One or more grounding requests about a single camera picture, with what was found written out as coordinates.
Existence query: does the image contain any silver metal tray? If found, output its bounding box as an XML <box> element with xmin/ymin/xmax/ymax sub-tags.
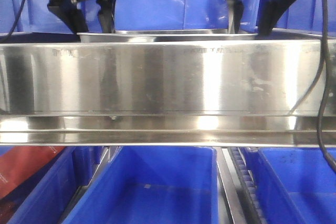
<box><xmin>78</xmin><ymin>29</ymin><xmax>258</xmax><ymax>43</ymax></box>

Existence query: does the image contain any blue bin upper right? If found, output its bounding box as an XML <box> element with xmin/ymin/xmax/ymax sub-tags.
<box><xmin>256</xmin><ymin>0</ymin><xmax>336</xmax><ymax>34</ymax></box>

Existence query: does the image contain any blue bin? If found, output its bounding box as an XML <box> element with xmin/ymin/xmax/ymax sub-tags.
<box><xmin>0</xmin><ymin>0</ymin><xmax>26</xmax><ymax>36</ymax></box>
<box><xmin>256</xmin><ymin>0</ymin><xmax>336</xmax><ymax>34</ymax></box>
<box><xmin>241</xmin><ymin>148</ymin><xmax>335</xmax><ymax>223</ymax></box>
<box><xmin>17</xmin><ymin>0</ymin><xmax>264</xmax><ymax>36</ymax></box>
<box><xmin>1</xmin><ymin>146</ymin><xmax>103</xmax><ymax>223</ymax></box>
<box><xmin>65</xmin><ymin>146</ymin><xmax>218</xmax><ymax>223</ymax></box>

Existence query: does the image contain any blue bin upper left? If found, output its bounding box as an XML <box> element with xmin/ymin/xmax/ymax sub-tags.
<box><xmin>0</xmin><ymin>0</ymin><xmax>26</xmax><ymax>36</ymax></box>

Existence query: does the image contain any blue bin upper centre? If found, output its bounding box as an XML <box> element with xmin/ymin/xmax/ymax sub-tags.
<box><xmin>17</xmin><ymin>0</ymin><xmax>264</xmax><ymax>36</ymax></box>

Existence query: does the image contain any stainless steel rack shelf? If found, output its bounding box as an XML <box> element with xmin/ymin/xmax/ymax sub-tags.
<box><xmin>1</xmin><ymin>40</ymin><xmax>324</xmax><ymax>147</ymax></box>

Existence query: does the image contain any red package in bin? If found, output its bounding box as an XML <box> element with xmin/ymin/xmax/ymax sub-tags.
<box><xmin>1</xmin><ymin>146</ymin><xmax>64</xmax><ymax>198</ymax></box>

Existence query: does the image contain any blue bin lower right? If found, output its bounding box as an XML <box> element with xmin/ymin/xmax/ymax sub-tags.
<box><xmin>241</xmin><ymin>148</ymin><xmax>335</xmax><ymax>223</ymax></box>

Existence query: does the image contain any blue bin lower centre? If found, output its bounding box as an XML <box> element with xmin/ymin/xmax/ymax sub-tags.
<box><xmin>65</xmin><ymin>146</ymin><xmax>218</xmax><ymax>223</ymax></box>

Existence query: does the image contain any blue bin lower left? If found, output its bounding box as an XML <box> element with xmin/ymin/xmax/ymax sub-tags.
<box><xmin>1</xmin><ymin>146</ymin><xmax>103</xmax><ymax>223</ymax></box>

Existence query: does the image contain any black cable left side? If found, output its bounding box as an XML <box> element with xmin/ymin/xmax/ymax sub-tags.
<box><xmin>0</xmin><ymin>0</ymin><xmax>33</xmax><ymax>44</ymax></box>

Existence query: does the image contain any black cable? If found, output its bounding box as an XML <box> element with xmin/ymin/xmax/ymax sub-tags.
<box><xmin>286</xmin><ymin>0</ymin><xmax>336</xmax><ymax>172</ymax></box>
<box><xmin>0</xmin><ymin>0</ymin><xmax>33</xmax><ymax>44</ymax></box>

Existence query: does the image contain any black cable right side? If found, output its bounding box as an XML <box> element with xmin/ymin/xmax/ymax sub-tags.
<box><xmin>286</xmin><ymin>0</ymin><xmax>336</xmax><ymax>172</ymax></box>

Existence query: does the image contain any black roller track rail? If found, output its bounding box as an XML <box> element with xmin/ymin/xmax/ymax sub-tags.
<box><xmin>228</xmin><ymin>147</ymin><xmax>267</xmax><ymax>223</ymax></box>

